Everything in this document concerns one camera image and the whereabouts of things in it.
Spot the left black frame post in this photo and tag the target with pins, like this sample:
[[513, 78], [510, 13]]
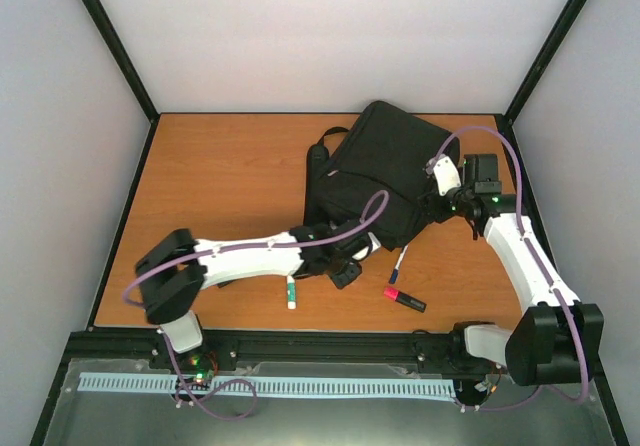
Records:
[[114, 44]]

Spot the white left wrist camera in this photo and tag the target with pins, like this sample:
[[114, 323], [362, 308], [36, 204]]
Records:
[[371, 245]]

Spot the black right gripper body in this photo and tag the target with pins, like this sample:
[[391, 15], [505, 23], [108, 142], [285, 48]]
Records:
[[432, 205]]

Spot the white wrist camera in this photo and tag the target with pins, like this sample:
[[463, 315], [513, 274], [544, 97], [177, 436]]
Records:
[[371, 245], [445, 172]]

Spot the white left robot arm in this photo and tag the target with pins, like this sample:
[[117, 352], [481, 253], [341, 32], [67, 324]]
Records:
[[174, 272]]

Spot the black student backpack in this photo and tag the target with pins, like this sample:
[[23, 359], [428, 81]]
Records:
[[385, 149]]

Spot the black frame post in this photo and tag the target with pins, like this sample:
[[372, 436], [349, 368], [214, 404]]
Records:
[[552, 43], [114, 44]]

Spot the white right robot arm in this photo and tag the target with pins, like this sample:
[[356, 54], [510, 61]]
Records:
[[558, 336]]

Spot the pink highlighter marker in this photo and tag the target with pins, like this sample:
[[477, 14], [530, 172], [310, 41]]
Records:
[[404, 299]]

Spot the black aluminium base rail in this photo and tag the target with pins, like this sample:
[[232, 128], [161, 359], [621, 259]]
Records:
[[431, 354]]

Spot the white green glue stick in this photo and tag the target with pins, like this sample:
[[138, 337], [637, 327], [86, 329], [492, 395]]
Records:
[[291, 293]]

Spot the light blue cable duct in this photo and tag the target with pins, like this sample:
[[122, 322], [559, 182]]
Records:
[[273, 387]]

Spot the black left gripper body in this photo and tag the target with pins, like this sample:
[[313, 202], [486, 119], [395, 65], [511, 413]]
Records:
[[342, 280]]

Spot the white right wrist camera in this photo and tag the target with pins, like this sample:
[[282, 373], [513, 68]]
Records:
[[445, 172]]

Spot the right black frame post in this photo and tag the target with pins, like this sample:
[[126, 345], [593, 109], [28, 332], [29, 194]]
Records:
[[552, 43]]

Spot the blue capped white pen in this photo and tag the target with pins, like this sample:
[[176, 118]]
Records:
[[395, 272]]

